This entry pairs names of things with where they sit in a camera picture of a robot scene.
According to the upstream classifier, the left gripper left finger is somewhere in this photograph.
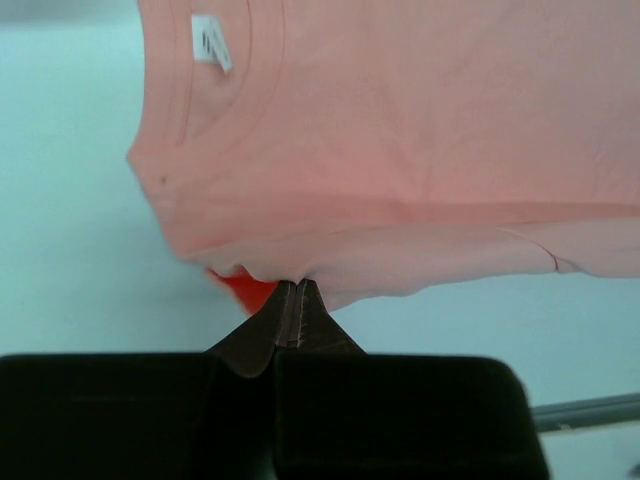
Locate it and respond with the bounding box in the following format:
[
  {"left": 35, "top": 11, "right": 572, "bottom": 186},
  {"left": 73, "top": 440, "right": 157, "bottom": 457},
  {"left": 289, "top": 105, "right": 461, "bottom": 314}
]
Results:
[{"left": 1, "top": 284, "right": 293, "bottom": 479}]

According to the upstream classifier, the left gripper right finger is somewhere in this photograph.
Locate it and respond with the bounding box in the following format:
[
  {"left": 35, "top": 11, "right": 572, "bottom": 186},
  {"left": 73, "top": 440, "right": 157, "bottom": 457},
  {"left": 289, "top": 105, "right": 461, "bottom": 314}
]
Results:
[{"left": 273, "top": 280, "right": 550, "bottom": 479}]

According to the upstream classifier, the pink polo shirt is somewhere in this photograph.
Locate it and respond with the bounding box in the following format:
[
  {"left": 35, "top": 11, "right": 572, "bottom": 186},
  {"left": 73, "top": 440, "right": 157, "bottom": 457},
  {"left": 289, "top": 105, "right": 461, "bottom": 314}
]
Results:
[{"left": 128, "top": 1, "right": 639, "bottom": 309}]

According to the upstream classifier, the orange t shirt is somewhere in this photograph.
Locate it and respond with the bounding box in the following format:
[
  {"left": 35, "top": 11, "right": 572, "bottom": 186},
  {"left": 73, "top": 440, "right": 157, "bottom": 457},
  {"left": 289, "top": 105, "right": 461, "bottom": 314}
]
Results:
[{"left": 204, "top": 268, "right": 278, "bottom": 316}]

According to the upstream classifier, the aluminium table rail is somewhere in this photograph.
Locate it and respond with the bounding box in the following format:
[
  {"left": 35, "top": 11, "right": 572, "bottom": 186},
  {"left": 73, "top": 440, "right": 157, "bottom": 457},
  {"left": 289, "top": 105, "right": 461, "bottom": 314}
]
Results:
[{"left": 531, "top": 393, "right": 640, "bottom": 433}]

